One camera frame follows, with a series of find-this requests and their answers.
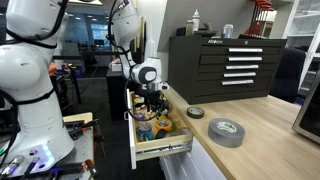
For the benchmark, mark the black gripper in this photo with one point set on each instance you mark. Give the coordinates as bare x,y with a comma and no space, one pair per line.
152,96

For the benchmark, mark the orange masking tape roll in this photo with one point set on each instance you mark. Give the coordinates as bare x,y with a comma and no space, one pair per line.
159,127

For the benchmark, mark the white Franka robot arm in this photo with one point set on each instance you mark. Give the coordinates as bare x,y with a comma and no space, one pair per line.
26,66

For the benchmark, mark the small yellow tape roll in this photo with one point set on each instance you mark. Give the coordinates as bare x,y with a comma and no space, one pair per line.
161,117

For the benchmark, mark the purple tape roll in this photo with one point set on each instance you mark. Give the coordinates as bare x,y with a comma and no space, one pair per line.
139,116

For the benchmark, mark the cream tape roll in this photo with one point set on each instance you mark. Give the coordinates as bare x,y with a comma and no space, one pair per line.
138,100

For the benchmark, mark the blue striped tape roll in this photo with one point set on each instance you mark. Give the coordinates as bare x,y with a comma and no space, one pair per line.
138,130

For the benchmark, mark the black tape roll white core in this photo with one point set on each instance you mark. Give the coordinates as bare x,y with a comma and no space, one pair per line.
160,135

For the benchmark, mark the green tape roll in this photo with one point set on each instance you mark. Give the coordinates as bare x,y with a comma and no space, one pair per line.
175,128

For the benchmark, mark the teal tape roll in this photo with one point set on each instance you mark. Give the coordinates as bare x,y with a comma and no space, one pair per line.
149,137

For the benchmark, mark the small black tape roll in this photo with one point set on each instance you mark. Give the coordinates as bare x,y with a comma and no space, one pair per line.
189,114

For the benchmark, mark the wooden drawer with white front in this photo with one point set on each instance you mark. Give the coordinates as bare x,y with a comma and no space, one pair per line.
156,145

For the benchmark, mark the clear tape roll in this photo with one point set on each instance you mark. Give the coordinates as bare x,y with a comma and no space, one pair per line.
185,131

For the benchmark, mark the white drawer cabinet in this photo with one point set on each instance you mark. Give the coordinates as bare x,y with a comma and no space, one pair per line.
200,166

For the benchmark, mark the black low cabinet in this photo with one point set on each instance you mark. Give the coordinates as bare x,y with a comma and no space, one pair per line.
115,93

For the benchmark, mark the black metal tool chest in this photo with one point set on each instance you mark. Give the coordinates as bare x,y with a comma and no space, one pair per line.
186,73

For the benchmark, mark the black and red bar clamp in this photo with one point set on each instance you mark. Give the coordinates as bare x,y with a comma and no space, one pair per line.
99,140

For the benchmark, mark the black clamp with orange trigger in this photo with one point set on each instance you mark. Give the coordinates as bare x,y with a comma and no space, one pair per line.
90,166

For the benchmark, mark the dark bowl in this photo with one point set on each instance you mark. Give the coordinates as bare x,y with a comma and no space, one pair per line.
205,32

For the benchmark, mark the metal can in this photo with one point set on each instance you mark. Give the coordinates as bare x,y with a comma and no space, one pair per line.
228,31

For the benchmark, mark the black chair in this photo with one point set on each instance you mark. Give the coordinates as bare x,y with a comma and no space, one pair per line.
288,73

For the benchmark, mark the red clamps rack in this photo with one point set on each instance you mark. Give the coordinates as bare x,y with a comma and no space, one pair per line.
260,16

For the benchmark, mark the white glass door cabinet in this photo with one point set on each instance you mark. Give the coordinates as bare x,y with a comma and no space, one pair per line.
306,40

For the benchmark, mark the grey duct tape roll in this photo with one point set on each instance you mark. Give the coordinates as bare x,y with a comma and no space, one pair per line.
220,136

